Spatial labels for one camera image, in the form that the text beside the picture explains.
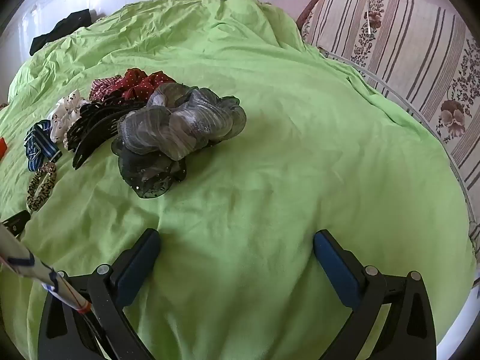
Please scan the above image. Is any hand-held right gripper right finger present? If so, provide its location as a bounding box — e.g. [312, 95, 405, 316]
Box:
[313, 229, 437, 360]

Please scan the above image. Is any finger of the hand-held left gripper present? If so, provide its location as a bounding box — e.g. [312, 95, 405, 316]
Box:
[2, 210, 31, 238]

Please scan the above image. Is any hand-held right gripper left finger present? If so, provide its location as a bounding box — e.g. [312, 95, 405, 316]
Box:
[37, 228, 162, 360]

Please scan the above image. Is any leopard print hair tie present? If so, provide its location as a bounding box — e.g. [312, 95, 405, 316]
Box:
[26, 162, 58, 212]

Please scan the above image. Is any blue striped scrunchie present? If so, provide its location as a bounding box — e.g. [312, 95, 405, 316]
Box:
[24, 120, 64, 171]

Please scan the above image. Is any dark sequined organza scrunchie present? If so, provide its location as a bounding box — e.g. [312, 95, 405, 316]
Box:
[112, 139, 187, 199]

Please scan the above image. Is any plain black hair claw clip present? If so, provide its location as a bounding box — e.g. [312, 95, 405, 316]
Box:
[72, 109, 147, 169]

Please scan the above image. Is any black dotted hair claw clip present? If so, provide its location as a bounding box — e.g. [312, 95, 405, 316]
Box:
[65, 100, 126, 151]

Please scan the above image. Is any white dotted scrunchie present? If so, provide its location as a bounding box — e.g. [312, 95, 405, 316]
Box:
[48, 89, 91, 144]

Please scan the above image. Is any grey organza scrunchie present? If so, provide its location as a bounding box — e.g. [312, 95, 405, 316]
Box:
[118, 82, 247, 160]

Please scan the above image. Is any red plaid scrunchie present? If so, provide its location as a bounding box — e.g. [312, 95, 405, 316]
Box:
[89, 77, 122, 103]

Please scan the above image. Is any red polka dot scrunchie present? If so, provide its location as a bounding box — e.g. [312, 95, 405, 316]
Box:
[110, 68, 177, 102]

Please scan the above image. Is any green bedsheet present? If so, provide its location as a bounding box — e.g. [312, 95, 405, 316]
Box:
[0, 0, 479, 360]

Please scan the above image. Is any black cloth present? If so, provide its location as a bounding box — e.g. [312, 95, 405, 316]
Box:
[30, 8, 92, 55]

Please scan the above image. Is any striped floral mattress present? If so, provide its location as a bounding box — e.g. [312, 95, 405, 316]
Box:
[300, 0, 480, 256]

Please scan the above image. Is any white wrapped cable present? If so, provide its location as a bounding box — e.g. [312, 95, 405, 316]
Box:
[0, 219, 94, 314]

